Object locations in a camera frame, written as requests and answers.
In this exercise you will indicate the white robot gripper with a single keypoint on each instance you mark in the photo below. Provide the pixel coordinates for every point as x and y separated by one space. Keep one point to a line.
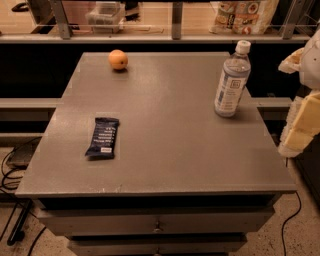
311 66

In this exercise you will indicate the colourful snack bag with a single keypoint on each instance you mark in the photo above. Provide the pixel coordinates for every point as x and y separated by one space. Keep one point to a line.
249 17

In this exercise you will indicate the black power adapter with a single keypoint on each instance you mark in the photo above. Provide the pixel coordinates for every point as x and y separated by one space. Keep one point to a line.
21 156

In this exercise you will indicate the clear plastic container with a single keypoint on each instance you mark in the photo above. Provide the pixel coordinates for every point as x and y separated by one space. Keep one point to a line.
105 17

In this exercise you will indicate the grey drawer cabinet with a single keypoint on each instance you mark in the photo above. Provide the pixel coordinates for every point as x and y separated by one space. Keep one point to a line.
183 181

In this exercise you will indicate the dark blue snack bar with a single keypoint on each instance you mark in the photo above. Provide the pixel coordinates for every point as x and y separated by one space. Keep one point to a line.
103 138

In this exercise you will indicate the clear blue-label plastic bottle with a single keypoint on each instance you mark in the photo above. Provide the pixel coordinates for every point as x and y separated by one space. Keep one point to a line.
234 75

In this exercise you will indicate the orange fruit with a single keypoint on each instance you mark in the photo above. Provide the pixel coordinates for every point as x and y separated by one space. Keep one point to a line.
118 59

